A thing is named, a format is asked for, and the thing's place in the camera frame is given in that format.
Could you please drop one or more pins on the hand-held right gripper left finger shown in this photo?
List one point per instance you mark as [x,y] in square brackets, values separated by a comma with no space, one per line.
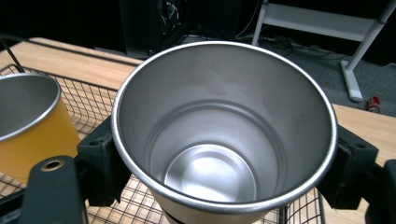
[99,168]

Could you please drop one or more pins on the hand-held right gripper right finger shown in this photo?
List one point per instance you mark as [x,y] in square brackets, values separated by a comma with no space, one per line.
[351,168]

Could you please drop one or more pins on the yellow steel cup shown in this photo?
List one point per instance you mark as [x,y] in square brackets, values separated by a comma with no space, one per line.
[34,143]

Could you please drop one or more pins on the beige steel cup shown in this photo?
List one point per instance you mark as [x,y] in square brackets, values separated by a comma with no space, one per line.
[218,124]

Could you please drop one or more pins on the red can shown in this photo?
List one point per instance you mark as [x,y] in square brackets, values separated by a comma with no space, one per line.
[374,104]

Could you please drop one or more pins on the white metal stand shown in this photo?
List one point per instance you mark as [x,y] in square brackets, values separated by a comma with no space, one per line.
[311,21]

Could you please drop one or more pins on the black computer tower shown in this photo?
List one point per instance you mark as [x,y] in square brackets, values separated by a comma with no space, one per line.
[146,21]

